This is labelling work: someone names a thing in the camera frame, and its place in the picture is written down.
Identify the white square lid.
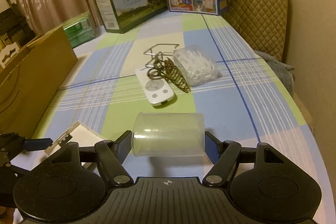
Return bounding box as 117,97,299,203
45,121,103,156

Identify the clear plastic cup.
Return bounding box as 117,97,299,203
131,113,205,157

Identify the white remote control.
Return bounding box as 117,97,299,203
135,68,175,106

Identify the clear box of floss picks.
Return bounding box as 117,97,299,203
173,44,220,87

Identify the leopard print hair clip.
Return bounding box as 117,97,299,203
147,58,191,93

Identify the silver wire rack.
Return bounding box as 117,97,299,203
143,43,180,68

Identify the brown cardboard box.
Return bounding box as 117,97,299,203
1,28,77,137

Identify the checked tablecloth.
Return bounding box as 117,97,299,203
35,12,335,223

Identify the grey cloth on chair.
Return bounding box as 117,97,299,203
254,51,294,96

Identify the black folding cart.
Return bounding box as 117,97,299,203
0,0,36,50

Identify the green tissue pack stack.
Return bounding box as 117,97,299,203
62,11,96,48

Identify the beige quilted chair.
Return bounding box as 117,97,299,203
223,0,288,61

